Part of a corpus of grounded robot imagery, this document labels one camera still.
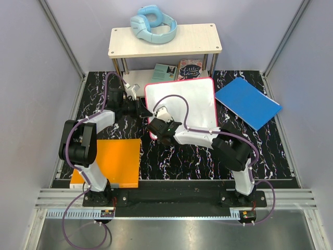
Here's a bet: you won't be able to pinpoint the black marble pattern mat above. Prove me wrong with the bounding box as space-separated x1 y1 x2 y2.
76 71 299 189

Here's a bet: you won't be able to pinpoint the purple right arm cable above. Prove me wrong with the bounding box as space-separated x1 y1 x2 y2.
153 94 276 227

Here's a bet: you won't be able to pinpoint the teal book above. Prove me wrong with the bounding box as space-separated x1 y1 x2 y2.
151 64 177 83

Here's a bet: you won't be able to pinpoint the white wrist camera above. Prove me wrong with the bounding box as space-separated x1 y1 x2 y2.
124 83 140 100
154 106 174 123

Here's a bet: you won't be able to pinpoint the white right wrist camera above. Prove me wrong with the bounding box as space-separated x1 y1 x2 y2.
154 106 174 123

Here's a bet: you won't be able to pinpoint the little women book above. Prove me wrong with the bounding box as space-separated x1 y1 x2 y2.
177 59 203 81

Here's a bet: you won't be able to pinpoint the light blue headphones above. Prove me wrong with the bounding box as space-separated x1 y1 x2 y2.
130 5 177 44

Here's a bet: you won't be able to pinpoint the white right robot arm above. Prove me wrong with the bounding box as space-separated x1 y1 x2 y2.
148 118 259 207

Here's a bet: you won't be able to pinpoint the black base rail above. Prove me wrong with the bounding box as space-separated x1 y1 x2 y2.
83 187 267 208

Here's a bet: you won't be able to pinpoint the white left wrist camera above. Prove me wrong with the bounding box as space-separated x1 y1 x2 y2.
124 83 140 100

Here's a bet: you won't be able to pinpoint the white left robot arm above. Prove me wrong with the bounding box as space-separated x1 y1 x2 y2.
59 89 152 206

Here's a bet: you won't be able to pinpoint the blue folder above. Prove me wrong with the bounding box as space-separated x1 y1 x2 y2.
215 78 282 131

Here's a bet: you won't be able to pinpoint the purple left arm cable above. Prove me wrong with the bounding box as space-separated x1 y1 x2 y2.
61 72 133 248

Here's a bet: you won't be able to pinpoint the white two-tier shelf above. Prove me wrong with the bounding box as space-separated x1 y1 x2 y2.
108 18 222 88

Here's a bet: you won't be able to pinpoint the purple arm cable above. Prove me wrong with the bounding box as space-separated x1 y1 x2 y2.
153 94 276 227
61 72 133 248

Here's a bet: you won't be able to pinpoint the pink-framed whiteboard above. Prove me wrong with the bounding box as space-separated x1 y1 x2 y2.
145 78 218 129

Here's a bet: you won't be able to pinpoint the orange folder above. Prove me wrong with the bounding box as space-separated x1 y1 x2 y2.
70 139 141 192

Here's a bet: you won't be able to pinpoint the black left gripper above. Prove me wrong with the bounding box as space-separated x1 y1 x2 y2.
119 97 152 119

